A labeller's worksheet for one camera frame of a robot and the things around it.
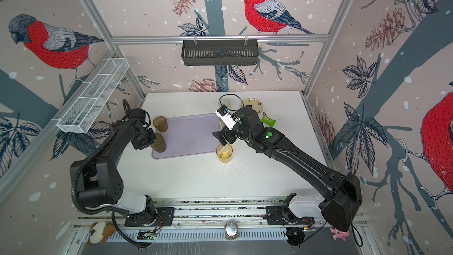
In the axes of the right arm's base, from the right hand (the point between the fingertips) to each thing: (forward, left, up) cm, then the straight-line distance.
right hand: (219, 126), depth 73 cm
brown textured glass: (+16, +39, -22) cm, 48 cm away
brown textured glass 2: (0, +33, -17) cm, 37 cm away
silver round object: (-34, -6, -18) cm, 39 cm away
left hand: (0, +37, -15) cm, 40 cm away
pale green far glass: (+33, +2, -20) cm, 39 cm away
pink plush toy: (-32, -48, -25) cm, 63 cm away
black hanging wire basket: (+52, +4, +3) cm, 53 cm away
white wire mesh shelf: (+8, +58, +7) cm, 59 cm away
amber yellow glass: (0, -1, -24) cm, 24 cm away
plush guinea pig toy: (-37, +46, -22) cm, 63 cm away
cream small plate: (+36, -19, -26) cm, 48 cm away
